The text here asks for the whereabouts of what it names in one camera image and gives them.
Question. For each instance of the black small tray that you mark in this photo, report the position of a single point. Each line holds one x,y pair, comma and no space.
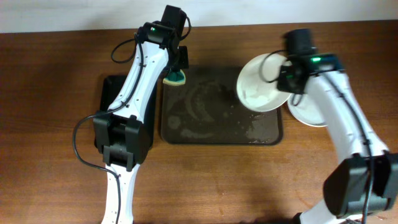
109,90

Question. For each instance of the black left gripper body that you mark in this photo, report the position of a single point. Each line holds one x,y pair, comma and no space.
181,57

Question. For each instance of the dark brown serving tray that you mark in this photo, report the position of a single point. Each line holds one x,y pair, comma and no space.
206,110

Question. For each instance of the green and yellow sponge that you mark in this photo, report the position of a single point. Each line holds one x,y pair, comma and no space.
174,78

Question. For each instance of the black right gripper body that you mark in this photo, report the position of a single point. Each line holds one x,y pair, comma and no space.
286,79

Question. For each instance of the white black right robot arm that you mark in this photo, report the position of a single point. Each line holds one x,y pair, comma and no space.
365,181

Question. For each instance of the pale green plate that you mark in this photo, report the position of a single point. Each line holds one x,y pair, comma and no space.
304,110

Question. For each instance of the cream white plate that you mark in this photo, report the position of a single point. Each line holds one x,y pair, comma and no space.
256,85

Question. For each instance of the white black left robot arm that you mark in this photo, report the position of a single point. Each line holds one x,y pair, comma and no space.
155,43

